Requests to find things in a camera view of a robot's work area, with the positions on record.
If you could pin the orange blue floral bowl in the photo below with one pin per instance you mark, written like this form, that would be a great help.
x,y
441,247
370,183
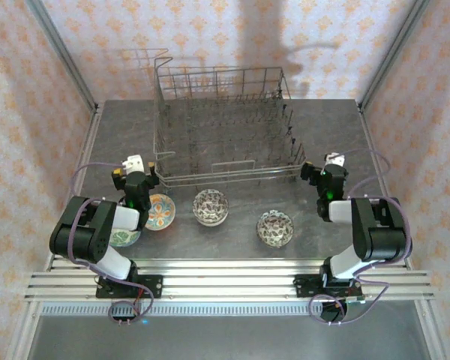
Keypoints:
x,y
161,212

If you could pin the green leaf print bowl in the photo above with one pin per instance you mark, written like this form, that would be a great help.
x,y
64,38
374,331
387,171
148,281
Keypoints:
x,y
122,238

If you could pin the small green circuit board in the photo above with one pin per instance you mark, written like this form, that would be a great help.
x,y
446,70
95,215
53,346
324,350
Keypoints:
x,y
356,300

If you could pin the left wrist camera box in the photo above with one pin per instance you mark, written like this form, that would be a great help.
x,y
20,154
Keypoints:
x,y
133,163

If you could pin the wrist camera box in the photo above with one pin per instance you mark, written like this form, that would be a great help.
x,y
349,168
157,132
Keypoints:
x,y
133,163
335,159

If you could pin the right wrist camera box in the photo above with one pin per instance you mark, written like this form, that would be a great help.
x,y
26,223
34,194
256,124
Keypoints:
x,y
335,159

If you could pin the aluminium table side rail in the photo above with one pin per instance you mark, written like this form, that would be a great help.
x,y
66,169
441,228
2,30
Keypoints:
x,y
368,127
87,150

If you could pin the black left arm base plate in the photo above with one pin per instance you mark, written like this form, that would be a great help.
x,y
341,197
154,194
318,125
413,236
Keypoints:
x,y
150,285

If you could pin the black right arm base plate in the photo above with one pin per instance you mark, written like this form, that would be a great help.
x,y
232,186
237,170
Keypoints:
x,y
303,285

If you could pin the aluminium mounting rail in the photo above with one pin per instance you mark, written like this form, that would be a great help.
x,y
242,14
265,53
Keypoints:
x,y
228,281

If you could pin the aluminium frame post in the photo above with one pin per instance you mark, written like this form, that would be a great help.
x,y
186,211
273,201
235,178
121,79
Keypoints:
x,y
393,52
65,56

